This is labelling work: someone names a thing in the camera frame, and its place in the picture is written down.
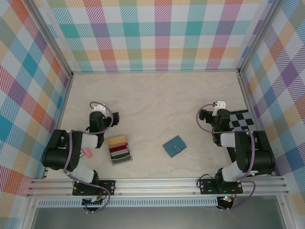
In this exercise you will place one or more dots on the clear acrylic card stand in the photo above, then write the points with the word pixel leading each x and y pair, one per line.
pixel 121 162

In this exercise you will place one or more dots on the blue leather card holder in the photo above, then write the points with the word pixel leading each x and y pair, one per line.
pixel 174 146

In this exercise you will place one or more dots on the small circuit board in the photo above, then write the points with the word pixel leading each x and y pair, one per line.
pixel 95 200
pixel 226 199

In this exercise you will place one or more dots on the aluminium frame post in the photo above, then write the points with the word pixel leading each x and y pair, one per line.
pixel 259 35
pixel 51 38

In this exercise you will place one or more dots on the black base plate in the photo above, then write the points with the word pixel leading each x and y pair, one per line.
pixel 206 186
pixel 109 187

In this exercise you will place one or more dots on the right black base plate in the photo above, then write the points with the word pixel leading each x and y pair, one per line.
pixel 206 186

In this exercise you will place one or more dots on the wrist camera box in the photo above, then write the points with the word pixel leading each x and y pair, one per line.
pixel 219 105
pixel 98 107

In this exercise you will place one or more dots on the black grey checkerboard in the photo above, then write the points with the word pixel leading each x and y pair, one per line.
pixel 240 121

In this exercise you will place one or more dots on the aluminium side rail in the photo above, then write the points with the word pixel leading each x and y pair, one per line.
pixel 62 107
pixel 245 93

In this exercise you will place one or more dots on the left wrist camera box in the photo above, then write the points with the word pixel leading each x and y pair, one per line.
pixel 98 107

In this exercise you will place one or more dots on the long aluminium base rail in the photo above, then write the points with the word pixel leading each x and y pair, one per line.
pixel 155 187

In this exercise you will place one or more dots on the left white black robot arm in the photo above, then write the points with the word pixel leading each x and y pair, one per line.
pixel 59 152

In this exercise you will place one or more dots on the pink eraser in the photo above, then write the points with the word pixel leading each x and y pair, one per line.
pixel 87 152

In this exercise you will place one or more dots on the red card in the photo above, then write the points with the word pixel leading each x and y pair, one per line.
pixel 118 147

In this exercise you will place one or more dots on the thin aluminium wall rail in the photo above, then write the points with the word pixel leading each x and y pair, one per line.
pixel 155 71

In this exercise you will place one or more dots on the grey card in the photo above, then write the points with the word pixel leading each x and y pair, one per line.
pixel 121 155

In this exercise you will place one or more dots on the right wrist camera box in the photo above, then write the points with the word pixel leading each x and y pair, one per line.
pixel 219 105

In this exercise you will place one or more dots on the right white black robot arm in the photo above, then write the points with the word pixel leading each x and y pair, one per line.
pixel 259 155

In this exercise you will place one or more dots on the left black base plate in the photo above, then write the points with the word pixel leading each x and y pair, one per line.
pixel 109 187

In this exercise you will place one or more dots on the gold card black stripe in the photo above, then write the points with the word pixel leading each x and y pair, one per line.
pixel 117 139

